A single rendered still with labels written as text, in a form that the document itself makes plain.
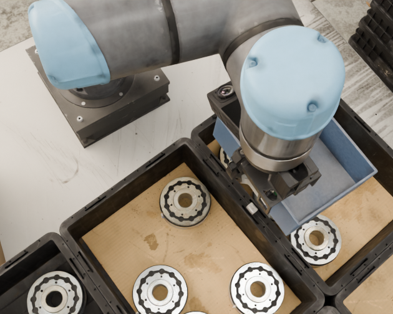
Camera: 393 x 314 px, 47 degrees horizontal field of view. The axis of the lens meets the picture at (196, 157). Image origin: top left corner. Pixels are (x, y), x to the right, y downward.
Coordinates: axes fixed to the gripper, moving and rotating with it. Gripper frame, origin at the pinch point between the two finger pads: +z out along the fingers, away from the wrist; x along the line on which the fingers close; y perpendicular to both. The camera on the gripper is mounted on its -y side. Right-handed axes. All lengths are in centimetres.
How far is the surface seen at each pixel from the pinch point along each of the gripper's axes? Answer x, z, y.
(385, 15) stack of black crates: 82, 75, -37
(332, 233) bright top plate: 11.0, 27.3, 13.6
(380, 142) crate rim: 28.2, 22.8, 3.9
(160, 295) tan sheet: -23.9, 25.8, 5.9
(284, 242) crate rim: 0.8, 19.1, 10.3
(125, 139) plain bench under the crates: -15, 40, -32
